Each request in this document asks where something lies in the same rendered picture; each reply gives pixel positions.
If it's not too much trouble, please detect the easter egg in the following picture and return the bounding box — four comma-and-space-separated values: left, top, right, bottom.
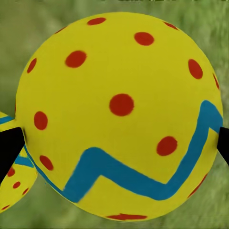
15, 12, 223, 222
0, 112, 39, 213

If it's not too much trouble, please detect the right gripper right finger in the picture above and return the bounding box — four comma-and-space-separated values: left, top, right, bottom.
217, 127, 229, 165

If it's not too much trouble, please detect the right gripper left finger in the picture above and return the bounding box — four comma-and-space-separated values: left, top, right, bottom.
0, 127, 25, 185

